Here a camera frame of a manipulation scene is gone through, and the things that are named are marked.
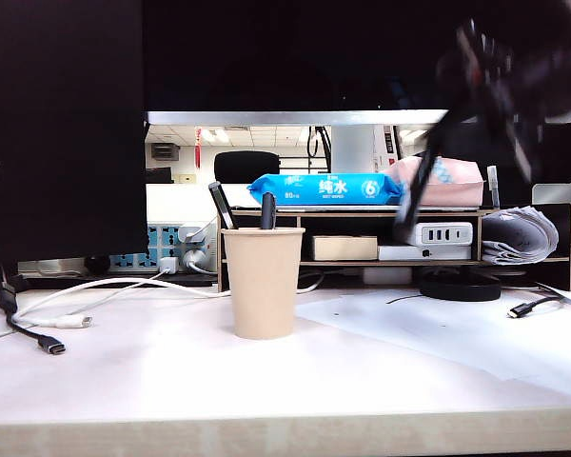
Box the silver metal stand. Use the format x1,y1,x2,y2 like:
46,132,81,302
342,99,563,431
531,182,571,208

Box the blue wet wipes pack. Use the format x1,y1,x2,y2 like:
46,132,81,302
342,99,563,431
246,171,405,208

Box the monitor with silver chin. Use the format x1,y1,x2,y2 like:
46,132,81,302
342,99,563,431
142,0,571,127

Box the white and blue power strip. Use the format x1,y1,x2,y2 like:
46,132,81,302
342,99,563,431
108,222,220,274

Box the pink tissue pack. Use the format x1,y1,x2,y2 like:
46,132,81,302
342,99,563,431
378,155,486,208

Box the black marker with flat cap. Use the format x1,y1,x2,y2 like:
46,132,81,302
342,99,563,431
207,181,238,230

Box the black marker with round cap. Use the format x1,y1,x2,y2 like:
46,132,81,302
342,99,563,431
260,190,279,230

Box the beige flat box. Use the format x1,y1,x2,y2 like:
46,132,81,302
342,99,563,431
311,234,379,262

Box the black charging cable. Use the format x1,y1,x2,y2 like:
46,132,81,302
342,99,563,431
506,295,561,320

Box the white multiport charger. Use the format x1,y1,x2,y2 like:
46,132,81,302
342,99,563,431
410,221,474,248

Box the white flat box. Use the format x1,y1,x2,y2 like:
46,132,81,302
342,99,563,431
377,244,473,262

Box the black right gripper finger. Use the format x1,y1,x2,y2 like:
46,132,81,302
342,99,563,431
392,109,458,230
502,111,543,185

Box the black USB cable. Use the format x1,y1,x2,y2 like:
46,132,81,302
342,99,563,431
0,266,69,356

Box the black office chair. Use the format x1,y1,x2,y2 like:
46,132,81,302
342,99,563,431
213,150,281,185

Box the white USB cable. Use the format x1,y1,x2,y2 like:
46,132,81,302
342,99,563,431
9,275,234,330

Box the black round base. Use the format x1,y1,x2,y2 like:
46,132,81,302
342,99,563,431
418,272,503,303

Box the large black monitor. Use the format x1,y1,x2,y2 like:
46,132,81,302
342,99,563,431
0,0,149,297

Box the white round plug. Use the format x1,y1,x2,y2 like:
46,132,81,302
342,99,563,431
182,246,207,268

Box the wooden desk shelf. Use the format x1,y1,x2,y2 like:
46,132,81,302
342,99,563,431
216,201,571,293

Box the beige paper cup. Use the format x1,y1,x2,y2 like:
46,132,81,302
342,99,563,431
220,227,306,341

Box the small white stick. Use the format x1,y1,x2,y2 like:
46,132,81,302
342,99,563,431
485,165,500,209

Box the folded stack of papers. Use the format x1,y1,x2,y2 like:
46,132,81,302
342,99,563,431
479,205,561,267

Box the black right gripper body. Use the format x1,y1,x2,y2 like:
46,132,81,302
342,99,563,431
435,16,561,125

